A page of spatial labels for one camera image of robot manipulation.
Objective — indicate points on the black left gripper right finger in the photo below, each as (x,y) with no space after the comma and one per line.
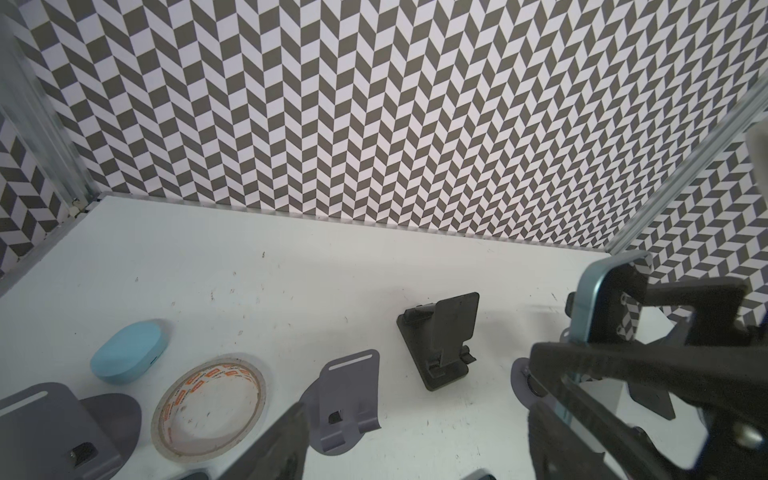
(557,452)

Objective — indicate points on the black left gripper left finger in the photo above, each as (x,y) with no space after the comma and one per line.
(280,453)

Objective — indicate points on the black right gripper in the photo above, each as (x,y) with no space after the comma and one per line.
(721,368)

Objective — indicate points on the purple round stand purple phone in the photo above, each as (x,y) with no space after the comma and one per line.
(526,388)

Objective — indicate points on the clear packing tape roll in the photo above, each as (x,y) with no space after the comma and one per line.
(209,410)

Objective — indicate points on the light blue earbuds case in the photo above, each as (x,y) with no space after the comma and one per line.
(129,353)

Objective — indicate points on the aluminium corner post right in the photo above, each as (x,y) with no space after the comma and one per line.
(735,122)

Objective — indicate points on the aluminium corner post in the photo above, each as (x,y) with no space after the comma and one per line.
(25,103)
(735,122)

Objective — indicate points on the aluminium corner post left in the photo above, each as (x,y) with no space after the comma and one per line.
(25,103)

